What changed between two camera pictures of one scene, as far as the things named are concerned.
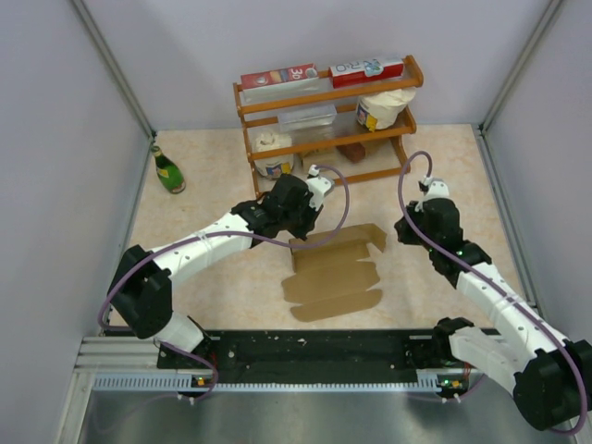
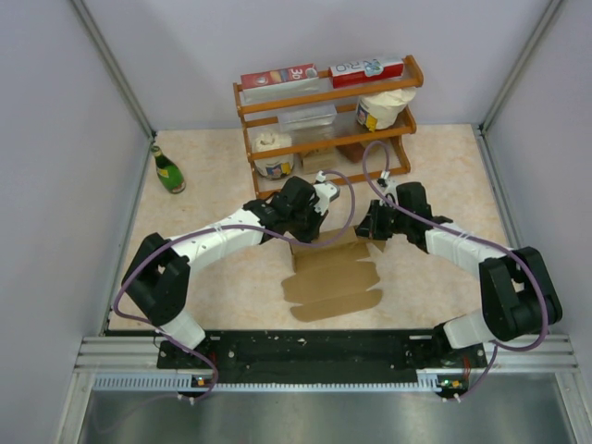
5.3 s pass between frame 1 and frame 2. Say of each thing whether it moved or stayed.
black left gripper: stayed
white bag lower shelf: stayed
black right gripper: moved
